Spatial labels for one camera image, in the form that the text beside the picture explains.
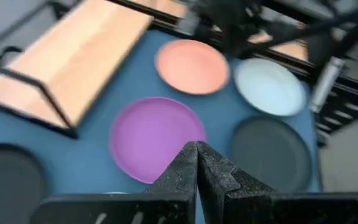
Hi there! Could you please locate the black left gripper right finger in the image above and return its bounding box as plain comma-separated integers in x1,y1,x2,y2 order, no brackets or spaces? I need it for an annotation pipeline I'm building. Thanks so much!
196,141,358,224

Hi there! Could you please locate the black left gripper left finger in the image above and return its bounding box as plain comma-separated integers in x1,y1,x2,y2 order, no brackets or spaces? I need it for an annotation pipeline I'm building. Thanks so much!
29,141,198,224

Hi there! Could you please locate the large dark green bowl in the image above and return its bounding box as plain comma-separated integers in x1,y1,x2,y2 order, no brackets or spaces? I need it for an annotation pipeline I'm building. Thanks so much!
230,115,313,194

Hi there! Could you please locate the purple plate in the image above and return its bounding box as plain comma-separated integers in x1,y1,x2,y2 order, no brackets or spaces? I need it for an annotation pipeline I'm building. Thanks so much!
109,96,207,184

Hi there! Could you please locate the light blue plate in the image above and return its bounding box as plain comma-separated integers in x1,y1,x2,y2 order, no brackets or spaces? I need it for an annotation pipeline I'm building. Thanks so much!
233,57,307,117

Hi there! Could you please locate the peach orange plate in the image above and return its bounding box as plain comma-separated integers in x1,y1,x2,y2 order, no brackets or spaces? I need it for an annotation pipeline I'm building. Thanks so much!
154,39,231,96

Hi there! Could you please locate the dark grey plate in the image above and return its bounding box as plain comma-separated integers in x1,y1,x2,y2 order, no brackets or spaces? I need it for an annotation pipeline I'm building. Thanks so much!
0,142,47,224

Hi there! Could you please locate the wooden base plank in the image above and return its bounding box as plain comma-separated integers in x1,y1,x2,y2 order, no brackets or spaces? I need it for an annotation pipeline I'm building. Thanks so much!
129,0,310,62

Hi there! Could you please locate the silver aluminium frame bar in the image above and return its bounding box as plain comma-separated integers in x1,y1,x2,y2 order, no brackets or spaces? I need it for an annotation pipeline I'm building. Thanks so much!
308,57,345,113

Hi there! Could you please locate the wooden shelf with black frame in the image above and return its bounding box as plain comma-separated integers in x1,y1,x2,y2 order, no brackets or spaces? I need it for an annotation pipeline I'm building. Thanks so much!
0,0,155,139

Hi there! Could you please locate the black cable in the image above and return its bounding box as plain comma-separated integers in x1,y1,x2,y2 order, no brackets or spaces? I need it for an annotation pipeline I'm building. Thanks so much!
0,45,24,65

